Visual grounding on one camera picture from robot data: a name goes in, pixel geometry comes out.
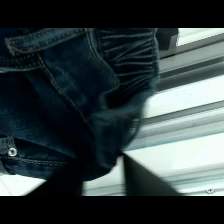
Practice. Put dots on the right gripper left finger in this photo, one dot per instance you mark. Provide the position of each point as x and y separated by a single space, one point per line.
66 183

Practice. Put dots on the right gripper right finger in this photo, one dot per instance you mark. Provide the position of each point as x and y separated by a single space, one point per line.
140 183

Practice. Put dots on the blue jeans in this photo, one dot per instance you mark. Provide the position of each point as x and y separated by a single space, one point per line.
66 93

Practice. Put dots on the silver frame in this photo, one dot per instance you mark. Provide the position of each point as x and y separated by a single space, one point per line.
186 130

